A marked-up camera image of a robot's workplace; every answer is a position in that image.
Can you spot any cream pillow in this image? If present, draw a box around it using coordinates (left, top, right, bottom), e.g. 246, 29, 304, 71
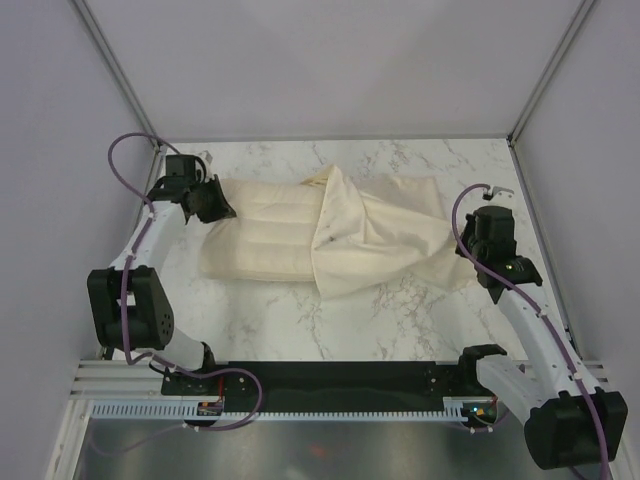
199, 179, 324, 282

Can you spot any cream satin pillowcase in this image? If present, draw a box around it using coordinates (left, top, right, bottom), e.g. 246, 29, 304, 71
304, 165, 475, 299

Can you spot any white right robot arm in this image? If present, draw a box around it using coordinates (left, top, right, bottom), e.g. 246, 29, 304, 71
456, 205, 628, 479

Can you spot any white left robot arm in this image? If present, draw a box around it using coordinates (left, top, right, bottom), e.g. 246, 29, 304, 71
87, 154, 236, 394

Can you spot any shiny metal sheet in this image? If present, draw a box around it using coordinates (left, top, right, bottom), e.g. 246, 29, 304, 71
75, 415, 600, 479

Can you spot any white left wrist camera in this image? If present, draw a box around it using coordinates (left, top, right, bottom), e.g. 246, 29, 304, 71
200, 150, 212, 165

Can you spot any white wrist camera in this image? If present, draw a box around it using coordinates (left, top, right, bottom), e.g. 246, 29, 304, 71
200, 150, 212, 165
482, 186, 514, 201

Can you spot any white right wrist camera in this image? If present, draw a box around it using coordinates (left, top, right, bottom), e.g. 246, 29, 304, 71
482, 186, 514, 201

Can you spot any left aluminium frame post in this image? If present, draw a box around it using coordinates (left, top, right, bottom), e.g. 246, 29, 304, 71
69, 0, 157, 135

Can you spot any aluminium frame post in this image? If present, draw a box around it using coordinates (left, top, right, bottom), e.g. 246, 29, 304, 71
506, 0, 599, 147
69, 0, 157, 135

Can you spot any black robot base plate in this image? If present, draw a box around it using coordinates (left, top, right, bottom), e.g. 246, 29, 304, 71
161, 361, 492, 414

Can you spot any white slotted cable duct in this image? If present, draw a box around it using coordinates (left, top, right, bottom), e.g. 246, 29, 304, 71
90, 397, 490, 422

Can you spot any right aluminium frame post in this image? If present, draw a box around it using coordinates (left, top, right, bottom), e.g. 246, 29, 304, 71
506, 0, 599, 147

